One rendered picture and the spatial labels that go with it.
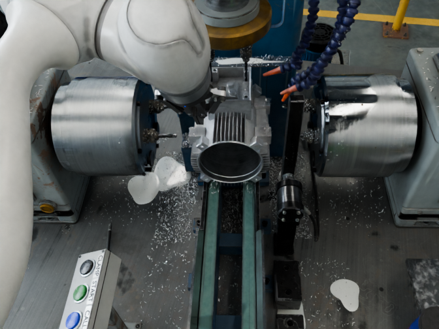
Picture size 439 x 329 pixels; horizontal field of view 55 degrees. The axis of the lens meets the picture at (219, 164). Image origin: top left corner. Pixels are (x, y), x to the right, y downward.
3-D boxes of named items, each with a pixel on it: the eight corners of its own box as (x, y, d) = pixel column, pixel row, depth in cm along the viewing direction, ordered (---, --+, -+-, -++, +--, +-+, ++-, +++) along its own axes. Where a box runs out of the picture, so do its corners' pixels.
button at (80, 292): (81, 288, 79) (74, 285, 78) (93, 286, 78) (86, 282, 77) (76, 304, 78) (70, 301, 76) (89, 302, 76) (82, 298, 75)
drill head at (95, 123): (53, 125, 126) (18, 57, 107) (174, 125, 124) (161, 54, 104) (26, 194, 111) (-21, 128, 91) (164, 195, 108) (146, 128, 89)
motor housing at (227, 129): (200, 130, 121) (193, 78, 107) (266, 130, 120) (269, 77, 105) (194, 187, 109) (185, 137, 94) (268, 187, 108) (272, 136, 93)
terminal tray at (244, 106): (210, 89, 109) (208, 66, 104) (252, 89, 109) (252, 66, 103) (208, 123, 102) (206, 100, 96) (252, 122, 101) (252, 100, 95)
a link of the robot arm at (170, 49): (225, 45, 61) (145, 13, 63) (218, -16, 46) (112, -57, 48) (194, 111, 60) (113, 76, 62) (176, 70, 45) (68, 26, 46)
